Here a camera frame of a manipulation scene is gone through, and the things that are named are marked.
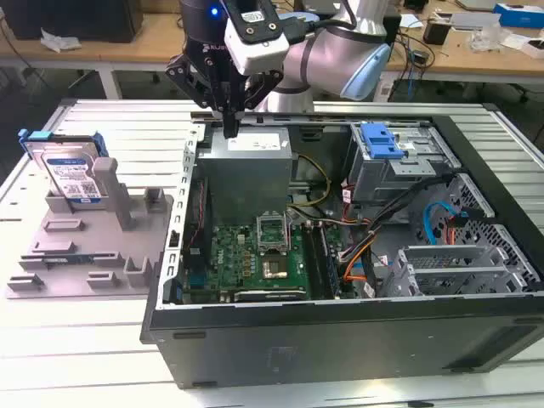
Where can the blue cardboard box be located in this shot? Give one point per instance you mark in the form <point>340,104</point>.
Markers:
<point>523,17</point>

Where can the grey parts rack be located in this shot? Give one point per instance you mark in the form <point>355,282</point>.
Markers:
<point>85,272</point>

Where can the small black cube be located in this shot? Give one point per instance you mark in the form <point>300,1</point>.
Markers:
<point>435,33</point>

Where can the grey drive cage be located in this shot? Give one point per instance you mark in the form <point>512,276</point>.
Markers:
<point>374,178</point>

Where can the black PC case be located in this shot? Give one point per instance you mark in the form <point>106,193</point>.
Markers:
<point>340,340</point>

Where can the black computer box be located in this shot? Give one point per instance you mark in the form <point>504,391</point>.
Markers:
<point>72,21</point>

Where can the green RAM stick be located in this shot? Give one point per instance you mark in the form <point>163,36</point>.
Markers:
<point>64,258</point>
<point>331,272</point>

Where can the grey metal disk bay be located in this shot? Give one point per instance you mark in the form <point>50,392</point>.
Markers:
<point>450,255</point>

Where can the black camera bracket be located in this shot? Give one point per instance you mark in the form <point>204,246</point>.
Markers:
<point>238,8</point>

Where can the wooden desk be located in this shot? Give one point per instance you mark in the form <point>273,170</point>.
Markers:
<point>467,59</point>
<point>127,47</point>

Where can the blue plastic latch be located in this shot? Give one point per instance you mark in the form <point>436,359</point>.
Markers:
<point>374,140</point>

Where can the grey power supply unit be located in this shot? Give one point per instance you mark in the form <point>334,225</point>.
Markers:
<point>242,178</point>

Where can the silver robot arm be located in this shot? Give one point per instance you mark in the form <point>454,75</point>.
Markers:
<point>323,55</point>

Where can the hard disk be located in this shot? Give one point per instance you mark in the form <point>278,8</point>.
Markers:
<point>68,170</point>

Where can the clear plastic bags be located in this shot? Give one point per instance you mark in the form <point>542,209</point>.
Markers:
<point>478,40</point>

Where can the green motherboard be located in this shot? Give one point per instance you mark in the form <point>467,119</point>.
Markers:
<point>229,255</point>

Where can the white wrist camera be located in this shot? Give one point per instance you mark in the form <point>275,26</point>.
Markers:
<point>259,55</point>

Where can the black graphics card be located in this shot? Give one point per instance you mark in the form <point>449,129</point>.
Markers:
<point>268,295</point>

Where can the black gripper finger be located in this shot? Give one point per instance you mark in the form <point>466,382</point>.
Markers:
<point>187,76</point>
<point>265,87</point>

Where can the crumpled clear plastic bag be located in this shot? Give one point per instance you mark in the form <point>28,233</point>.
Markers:
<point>59,41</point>

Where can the black RAM slot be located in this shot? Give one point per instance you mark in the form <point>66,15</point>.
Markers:
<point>314,263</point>

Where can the metal locking lever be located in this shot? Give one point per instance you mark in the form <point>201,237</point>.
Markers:
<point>290,231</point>

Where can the CPU socket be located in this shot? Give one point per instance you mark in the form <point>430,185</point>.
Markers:
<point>276,268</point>

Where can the flat grey box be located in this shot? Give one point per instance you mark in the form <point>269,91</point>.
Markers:
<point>472,20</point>

